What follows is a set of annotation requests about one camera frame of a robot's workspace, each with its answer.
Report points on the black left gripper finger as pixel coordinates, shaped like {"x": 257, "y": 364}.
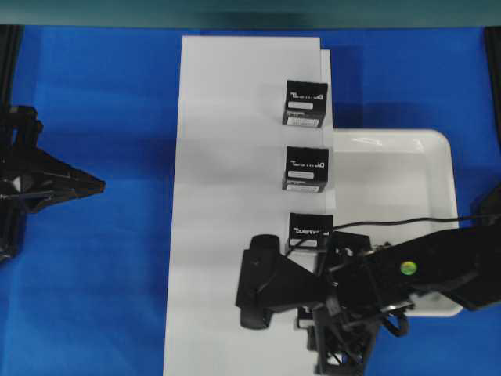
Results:
{"x": 81, "y": 184}

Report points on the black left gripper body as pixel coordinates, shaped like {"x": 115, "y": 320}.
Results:
{"x": 31, "y": 179}

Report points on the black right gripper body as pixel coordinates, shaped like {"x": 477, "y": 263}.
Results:
{"x": 353, "y": 292}

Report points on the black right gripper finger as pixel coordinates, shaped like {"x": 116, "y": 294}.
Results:
{"x": 257, "y": 308}
{"x": 259, "y": 275}

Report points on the black dynamixel box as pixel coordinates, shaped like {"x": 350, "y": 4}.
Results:
{"x": 308, "y": 232}
{"x": 304, "y": 319}
{"x": 306, "y": 169}
{"x": 305, "y": 104}

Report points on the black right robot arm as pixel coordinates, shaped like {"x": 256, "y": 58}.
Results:
{"x": 463, "y": 264}

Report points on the white foam base board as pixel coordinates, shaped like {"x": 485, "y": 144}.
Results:
{"x": 229, "y": 164}

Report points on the white plastic tray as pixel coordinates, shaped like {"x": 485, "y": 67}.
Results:
{"x": 393, "y": 185}

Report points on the black left frame post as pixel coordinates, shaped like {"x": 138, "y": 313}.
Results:
{"x": 11, "y": 38}

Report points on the black frame post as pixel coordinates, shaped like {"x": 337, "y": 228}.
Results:
{"x": 492, "y": 36}
{"x": 11, "y": 38}

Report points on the black right frame post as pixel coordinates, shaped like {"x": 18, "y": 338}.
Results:
{"x": 492, "y": 36}

